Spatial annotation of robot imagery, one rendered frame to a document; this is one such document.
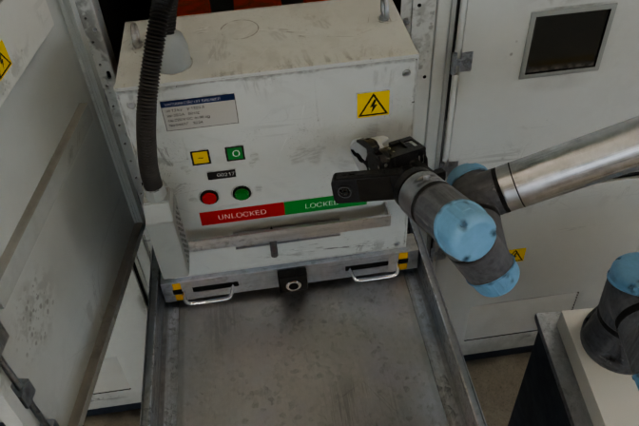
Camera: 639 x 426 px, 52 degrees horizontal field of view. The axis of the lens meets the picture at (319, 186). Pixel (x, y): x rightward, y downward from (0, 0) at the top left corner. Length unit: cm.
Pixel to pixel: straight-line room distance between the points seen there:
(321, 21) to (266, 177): 30
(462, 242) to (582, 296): 134
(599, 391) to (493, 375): 95
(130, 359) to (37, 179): 98
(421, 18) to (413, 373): 70
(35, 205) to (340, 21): 60
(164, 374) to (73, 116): 52
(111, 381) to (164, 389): 84
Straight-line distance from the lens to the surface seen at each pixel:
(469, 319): 211
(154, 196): 109
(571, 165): 104
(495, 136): 158
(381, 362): 132
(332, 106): 111
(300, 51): 111
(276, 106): 110
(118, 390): 221
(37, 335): 122
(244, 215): 126
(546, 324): 154
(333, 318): 138
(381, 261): 139
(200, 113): 110
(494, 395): 230
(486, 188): 105
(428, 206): 92
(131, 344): 200
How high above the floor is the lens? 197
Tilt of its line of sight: 43 degrees down
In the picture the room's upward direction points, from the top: 3 degrees counter-clockwise
